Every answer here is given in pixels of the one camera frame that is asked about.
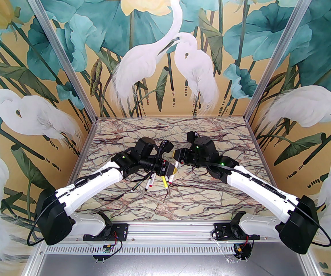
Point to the white red whiteboard marker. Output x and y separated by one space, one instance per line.
150 182
171 180

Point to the yellow highlighter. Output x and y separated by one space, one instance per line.
164 182

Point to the thin black pen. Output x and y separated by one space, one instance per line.
138 184

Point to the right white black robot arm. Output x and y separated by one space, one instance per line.
263 185

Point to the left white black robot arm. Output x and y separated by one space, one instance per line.
90 182

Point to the black mounting plate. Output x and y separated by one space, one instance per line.
121 230
221 229

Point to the perforated metal strip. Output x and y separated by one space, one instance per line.
168 250

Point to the grey metal base panel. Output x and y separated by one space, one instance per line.
168 266

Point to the green circuit board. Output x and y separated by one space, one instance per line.
106 249

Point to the aluminium table side rail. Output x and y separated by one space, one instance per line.
264 157
77 165

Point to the aluminium front rail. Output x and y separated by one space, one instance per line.
168 231

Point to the aluminium frame post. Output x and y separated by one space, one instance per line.
278 53
60 50

